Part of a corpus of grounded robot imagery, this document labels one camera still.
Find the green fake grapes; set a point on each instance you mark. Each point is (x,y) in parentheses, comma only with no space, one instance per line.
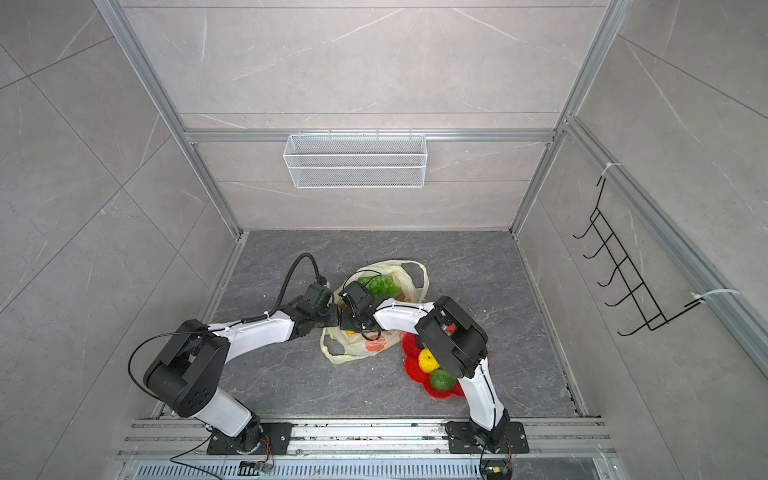
(380,286)

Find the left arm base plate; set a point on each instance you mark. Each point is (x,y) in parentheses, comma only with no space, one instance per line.
(249,441)

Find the cream plastic shopping bag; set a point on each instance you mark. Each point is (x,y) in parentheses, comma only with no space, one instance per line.
(395,315)

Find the red flower-shaped plate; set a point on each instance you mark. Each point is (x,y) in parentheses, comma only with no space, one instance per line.
(412,345)

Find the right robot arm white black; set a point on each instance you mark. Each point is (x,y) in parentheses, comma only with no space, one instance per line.
(458,343)

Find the aluminium mounting rail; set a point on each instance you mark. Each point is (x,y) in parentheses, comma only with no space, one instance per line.
(326,438)

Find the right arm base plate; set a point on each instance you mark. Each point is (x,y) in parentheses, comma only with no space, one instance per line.
(466,438)

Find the yellow fake bell pepper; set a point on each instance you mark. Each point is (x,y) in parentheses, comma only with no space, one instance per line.
(427,363)

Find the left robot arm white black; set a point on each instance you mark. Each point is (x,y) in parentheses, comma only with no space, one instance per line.
(186,373)

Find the green fake pepper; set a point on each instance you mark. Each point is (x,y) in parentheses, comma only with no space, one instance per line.
(442,381)

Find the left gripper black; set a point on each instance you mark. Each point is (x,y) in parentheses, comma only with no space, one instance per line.
(335,311)

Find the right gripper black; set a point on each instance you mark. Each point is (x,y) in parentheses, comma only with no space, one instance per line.
(346,325)

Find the white wire mesh basket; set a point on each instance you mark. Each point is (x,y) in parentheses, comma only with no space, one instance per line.
(356,160)

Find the black wire hook rack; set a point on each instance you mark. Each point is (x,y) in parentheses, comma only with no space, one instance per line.
(626,272)

